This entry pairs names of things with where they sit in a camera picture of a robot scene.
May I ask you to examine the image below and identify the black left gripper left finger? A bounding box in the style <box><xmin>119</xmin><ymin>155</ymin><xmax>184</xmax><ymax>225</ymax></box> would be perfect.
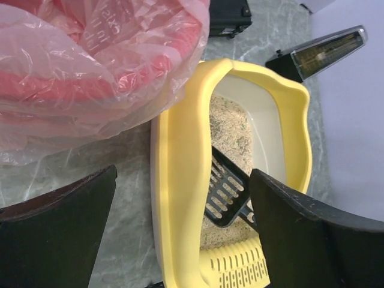
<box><xmin>1</xmin><ymin>165</ymin><xmax>117</xmax><ymax>287</ymax></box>

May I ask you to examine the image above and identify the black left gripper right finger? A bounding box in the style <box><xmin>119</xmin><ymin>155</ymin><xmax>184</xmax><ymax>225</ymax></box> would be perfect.
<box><xmin>249</xmin><ymin>169</ymin><xmax>383</xmax><ymax>287</ymax></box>

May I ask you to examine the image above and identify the black litter scoop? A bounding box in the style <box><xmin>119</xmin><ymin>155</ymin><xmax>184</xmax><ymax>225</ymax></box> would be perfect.
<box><xmin>205</xmin><ymin>147</ymin><xmax>257</xmax><ymax>230</ymax></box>

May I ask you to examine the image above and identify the yellow litter box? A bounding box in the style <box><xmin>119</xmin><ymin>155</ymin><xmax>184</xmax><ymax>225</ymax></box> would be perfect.
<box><xmin>151</xmin><ymin>58</ymin><xmax>312</xmax><ymax>287</ymax></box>

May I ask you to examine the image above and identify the red waste basket with liner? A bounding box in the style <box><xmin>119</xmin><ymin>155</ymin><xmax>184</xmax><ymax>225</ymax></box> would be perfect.
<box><xmin>1</xmin><ymin>1</ymin><xmax>209</xmax><ymax>166</ymax></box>

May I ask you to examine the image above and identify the black metronome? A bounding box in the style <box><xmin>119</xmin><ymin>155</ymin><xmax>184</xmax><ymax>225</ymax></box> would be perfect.
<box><xmin>265</xmin><ymin>25</ymin><xmax>368</xmax><ymax>83</ymax></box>

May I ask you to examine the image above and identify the black carrying case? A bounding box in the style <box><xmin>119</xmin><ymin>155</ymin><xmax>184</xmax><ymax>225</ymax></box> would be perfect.
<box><xmin>209</xmin><ymin>0</ymin><xmax>252</xmax><ymax>38</ymax></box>

